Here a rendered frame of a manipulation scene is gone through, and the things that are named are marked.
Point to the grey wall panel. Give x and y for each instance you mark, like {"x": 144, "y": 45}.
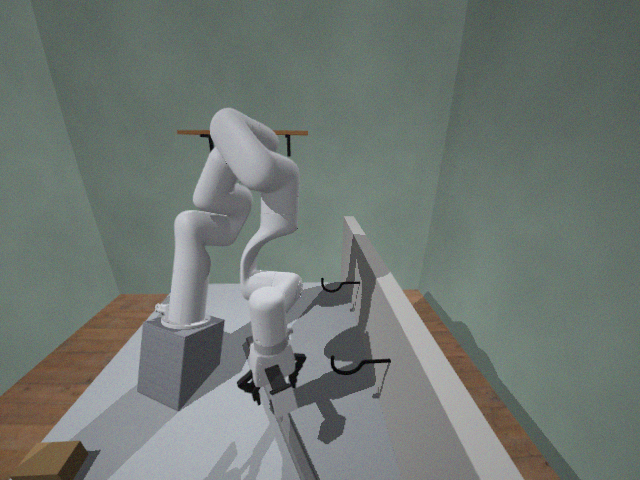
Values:
{"x": 436, "y": 429}

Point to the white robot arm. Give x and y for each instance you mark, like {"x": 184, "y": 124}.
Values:
{"x": 256, "y": 165}

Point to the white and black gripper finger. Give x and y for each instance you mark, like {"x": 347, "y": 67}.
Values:
{"x": 249, "y": 387}
{"x": 300, "y": 358}

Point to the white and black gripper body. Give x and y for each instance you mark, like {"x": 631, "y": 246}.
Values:
{"x": 258, "y": 363}

